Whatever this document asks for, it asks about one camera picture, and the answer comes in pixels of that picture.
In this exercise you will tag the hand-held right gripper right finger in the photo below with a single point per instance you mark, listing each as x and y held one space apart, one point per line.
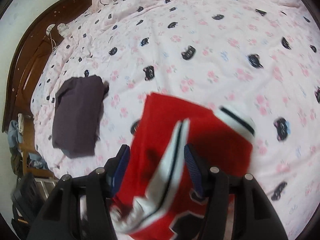
193 170

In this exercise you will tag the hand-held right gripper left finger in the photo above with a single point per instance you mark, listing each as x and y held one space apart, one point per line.
120 172

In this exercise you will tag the red basketball jersey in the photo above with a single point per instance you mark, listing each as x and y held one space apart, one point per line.
160 120

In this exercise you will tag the dark purple garment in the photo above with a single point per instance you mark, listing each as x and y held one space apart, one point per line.
77 115

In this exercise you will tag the black ribbed object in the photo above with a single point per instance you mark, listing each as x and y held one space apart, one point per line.
25 195

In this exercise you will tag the pink cat print blanket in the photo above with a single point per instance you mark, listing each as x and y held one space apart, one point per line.
200 42

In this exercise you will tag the dark wooden headboard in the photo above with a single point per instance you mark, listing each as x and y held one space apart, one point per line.
32 55

